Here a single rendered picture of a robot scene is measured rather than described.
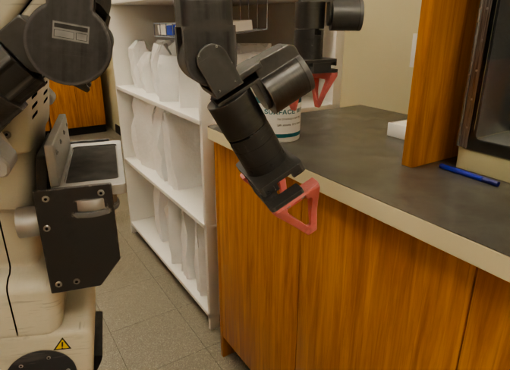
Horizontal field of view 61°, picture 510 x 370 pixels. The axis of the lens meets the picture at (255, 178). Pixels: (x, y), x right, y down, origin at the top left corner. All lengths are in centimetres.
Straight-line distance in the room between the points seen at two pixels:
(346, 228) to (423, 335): 26
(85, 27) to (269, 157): 25
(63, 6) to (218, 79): 16
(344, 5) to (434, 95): 31
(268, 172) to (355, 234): 45
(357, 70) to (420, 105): 87
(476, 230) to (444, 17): 47
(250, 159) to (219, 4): 18
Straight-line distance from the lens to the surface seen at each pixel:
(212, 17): 48
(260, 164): 53
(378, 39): 179
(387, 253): 91
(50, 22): 46
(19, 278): 74
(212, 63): 48
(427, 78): 102
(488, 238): 76
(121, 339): 201
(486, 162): 105
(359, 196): 87
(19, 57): 49
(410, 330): 94
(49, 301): 74
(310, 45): 86
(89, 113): 543
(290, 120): 119
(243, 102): 51
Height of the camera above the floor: 126
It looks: 20 degrees down
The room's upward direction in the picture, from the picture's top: straight up
